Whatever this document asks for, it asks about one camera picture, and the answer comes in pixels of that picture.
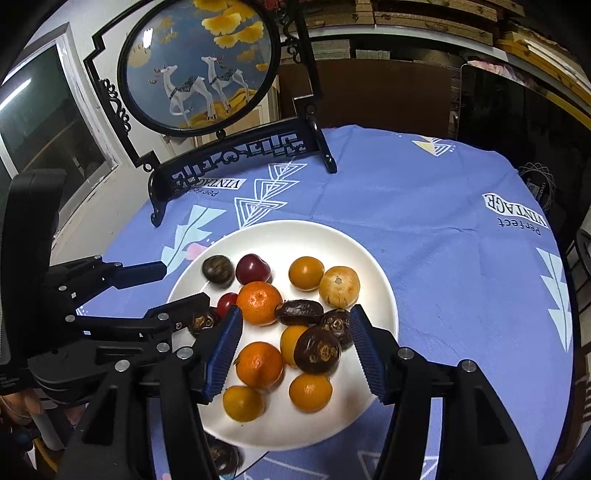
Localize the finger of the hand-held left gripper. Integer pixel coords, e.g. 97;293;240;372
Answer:
46;256;168;311
76;292;211;352

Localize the dark wire coil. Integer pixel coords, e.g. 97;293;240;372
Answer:
517;161;555;213

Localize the blue printed tablecloth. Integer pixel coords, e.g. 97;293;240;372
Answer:
81;124;574;480

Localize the wooden shelf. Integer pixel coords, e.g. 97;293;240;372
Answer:
295;0;591;97

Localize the tan round fruit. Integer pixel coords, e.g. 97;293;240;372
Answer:
318;266;361;308

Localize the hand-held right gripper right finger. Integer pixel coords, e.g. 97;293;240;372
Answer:
348;305;539;480

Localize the mandarin orange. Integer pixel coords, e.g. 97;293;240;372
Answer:
237;281;283;326
235;342;284;390

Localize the black panel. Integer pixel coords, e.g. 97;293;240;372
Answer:
457;64;591;195

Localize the dark water chestnut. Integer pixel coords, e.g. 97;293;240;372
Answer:
321;308;355;349
205;436;243;476
294;325;342;374
202;255;235;287
187;307;220;337

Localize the white round plate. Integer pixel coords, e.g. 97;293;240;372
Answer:
167;220;399;452

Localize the round deer picture table screen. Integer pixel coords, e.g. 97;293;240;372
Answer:
84;0;339;228

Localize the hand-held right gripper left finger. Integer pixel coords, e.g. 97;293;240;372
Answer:
53;305;245;480

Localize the small red cherry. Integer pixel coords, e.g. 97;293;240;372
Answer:
217;292;239;319

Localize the white framed window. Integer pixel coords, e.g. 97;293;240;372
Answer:
0;34;118;195

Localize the person's left hand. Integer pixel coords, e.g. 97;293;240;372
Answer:
0;388;47;426

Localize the brown wooden board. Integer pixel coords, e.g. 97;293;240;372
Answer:
277;58;462;139

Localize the brown date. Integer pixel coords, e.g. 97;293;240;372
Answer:
274;300;325;326

